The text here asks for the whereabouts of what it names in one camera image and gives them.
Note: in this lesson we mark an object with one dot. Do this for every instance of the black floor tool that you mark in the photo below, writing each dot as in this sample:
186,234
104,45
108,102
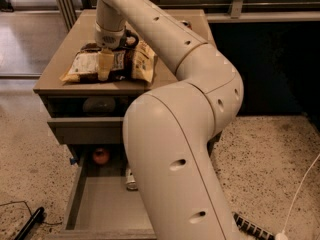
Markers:
36,217

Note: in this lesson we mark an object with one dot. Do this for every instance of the brown chip bag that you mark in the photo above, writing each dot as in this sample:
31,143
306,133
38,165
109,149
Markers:
129,64

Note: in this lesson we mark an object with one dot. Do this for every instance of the black power strip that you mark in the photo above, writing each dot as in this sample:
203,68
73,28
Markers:
252,229

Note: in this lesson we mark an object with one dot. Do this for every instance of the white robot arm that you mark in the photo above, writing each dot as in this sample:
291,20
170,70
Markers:
166,130

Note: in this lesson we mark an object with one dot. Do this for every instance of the red apple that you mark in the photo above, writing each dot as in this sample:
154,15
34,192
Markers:
101,156

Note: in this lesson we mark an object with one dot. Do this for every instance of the beige drawer cabinet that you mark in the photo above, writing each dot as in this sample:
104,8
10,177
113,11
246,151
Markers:
65,100

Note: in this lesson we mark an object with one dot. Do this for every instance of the grey open middle drawer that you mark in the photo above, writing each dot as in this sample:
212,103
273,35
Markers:
100,206

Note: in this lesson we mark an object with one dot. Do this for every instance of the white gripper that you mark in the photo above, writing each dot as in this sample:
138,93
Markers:
109,38

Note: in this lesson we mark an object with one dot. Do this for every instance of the red soda can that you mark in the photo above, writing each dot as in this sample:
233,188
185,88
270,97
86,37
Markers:
187,24

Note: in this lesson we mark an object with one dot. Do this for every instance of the grey round object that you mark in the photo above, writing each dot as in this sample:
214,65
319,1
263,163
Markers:
99,106

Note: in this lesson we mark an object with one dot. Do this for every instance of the grey top drawer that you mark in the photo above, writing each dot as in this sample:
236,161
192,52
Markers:
87,130

